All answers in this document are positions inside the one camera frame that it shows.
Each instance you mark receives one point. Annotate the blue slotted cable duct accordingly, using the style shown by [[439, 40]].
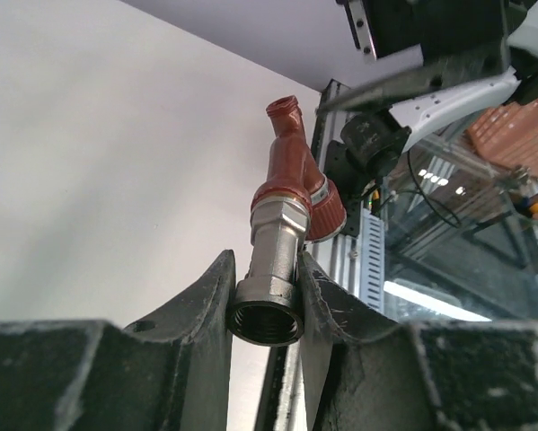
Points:
[[371, 288]]

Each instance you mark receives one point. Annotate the brown water faucet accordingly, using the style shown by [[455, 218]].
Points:
[[294, 173]]

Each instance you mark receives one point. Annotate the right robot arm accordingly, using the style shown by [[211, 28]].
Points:
[[475, 55]]

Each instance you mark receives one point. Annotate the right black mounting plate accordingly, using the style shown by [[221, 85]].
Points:
[[350, 182]]

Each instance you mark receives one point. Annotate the silver tee pipe fitting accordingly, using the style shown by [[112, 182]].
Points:
[[266, 307]]

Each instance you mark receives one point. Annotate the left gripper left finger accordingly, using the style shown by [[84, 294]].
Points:
[[166, 371]]

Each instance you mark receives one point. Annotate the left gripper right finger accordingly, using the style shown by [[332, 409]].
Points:
[[364, 371]]

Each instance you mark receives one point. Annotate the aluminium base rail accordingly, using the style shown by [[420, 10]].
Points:
[[295, 375]]

